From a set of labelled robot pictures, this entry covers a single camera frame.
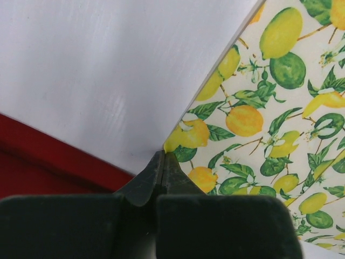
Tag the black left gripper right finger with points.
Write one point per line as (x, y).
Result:
(184, 231)

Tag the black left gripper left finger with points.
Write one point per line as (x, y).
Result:
(136, 228)

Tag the lemon print skirt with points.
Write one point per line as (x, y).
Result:
(270, 120)

